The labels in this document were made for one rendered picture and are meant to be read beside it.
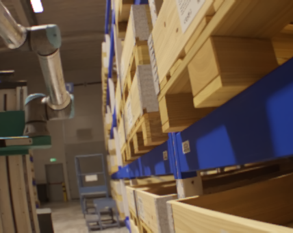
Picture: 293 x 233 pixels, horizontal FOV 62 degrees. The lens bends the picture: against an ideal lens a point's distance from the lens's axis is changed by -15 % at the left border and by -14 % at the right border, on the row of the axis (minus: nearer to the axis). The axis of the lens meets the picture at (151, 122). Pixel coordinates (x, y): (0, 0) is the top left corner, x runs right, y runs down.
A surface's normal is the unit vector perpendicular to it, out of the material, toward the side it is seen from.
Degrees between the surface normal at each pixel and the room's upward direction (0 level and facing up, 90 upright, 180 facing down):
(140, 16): 90
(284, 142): 90
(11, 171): 90
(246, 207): 90
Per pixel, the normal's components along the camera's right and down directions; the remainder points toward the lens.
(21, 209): 0.39, -0.22
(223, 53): 0.18, -0.20
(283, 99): -0.98, 0.10
